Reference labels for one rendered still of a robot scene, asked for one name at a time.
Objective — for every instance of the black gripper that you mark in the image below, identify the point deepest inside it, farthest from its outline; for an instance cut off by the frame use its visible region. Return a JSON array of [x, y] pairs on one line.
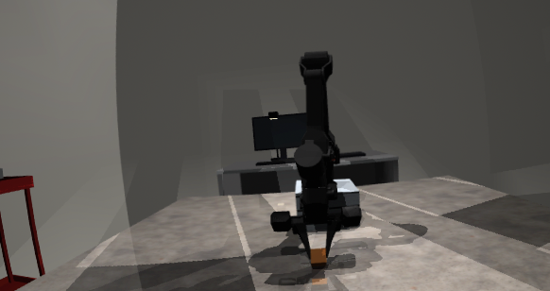
[[312, 214]]

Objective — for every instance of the orange block with dark blue square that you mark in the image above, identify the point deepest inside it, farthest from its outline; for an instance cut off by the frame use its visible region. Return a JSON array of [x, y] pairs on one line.
[[318, 257]]

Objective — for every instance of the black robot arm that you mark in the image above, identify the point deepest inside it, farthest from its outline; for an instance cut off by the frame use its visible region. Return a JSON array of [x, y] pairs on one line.
[[314, 157]]

